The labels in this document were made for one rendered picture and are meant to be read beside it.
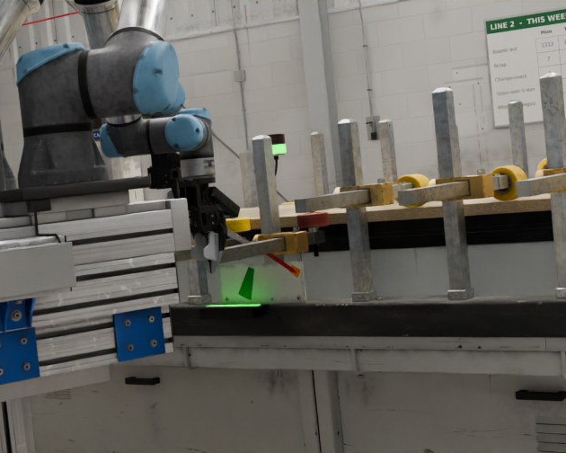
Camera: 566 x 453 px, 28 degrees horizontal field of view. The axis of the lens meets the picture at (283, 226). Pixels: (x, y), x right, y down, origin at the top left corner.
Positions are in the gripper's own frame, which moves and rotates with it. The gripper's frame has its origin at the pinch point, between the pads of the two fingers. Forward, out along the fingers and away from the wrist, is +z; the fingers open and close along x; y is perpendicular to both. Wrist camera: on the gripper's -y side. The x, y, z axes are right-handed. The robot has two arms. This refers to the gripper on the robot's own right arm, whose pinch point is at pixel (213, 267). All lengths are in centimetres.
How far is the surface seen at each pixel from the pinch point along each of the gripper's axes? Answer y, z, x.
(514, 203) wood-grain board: -46, -8, 53
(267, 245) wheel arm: -19.0, -2.9, 1.5
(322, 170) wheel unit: -136, -21, -57
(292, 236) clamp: -26.2, -4.2, 4.0
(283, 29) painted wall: -690, -164, -448
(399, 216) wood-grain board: -46, -7, 23
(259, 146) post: -26.5, -26.6, -3.7
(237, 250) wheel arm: -7.4, -3.0, 1.5
